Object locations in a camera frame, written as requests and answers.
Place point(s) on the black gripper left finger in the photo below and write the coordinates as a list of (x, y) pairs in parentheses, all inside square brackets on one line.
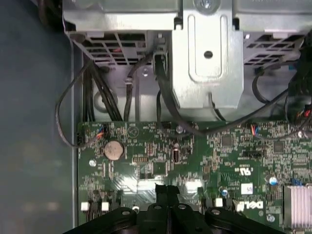
[(158, 219)]

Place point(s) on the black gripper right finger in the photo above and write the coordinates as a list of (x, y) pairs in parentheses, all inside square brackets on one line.
[(181, 219)]

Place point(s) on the black RAM slot bank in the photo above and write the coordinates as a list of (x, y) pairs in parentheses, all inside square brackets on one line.
[(85, 206), (219, 202)]

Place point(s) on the blue-top capacitor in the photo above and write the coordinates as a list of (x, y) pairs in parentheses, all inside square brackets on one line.
[(223, 191), (273, 181)]

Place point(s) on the green motherboard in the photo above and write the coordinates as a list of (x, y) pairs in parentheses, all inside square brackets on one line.
[(219, 156)]

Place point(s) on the coin cell battery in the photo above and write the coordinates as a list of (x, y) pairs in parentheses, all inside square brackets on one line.
[(114, 150)]

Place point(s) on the silver finned heat sink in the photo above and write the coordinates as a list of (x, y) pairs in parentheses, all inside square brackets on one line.
[(298, 204)]

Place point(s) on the silver metal drive cage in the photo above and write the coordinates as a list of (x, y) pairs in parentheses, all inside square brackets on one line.
[(207, 80)]

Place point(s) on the open grey PC case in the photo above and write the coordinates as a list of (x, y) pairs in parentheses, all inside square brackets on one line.
[(36, 97)]

